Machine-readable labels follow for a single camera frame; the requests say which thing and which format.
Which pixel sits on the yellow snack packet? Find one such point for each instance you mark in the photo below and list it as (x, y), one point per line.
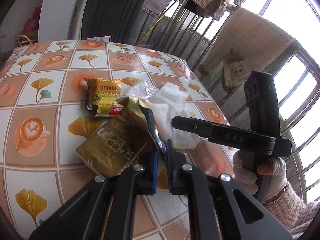
(102, 97)

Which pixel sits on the pink knit sleeve forearm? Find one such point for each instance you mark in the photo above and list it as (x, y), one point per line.
(291, 211)

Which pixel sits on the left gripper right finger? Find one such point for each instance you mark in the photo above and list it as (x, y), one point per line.
(219, 208)

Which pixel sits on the gold coffee packet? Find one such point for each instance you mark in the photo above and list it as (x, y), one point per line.
(114, 147)

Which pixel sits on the clear plastic wrapper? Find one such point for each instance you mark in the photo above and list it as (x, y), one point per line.
(140, 90)

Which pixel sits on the yellow foil snack bag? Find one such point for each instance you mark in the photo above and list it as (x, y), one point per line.
(141, 115)

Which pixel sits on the red white carton box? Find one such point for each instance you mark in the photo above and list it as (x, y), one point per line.
(101, 38)

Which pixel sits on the black door panel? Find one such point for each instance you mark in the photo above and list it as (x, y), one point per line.
(116, 18)

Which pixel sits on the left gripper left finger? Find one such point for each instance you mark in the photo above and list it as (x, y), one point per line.
(104, 208)

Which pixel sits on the red tote bag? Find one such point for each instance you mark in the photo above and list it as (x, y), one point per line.
(29, 34)

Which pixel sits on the metal window bars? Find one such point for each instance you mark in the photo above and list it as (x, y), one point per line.
(252, 50)

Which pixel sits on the patterned vinyl tablecloth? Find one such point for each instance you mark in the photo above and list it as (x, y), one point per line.
(44, 120)

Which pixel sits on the yellow broom stick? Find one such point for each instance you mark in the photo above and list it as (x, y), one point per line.
(139, 42)

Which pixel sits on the white tissue paper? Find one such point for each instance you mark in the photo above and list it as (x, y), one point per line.
(166, 104)

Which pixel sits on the right hand white glove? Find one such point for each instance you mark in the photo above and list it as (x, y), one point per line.
(273, 169)

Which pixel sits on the beige knit sweater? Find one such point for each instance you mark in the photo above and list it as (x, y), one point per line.
(248, 42)

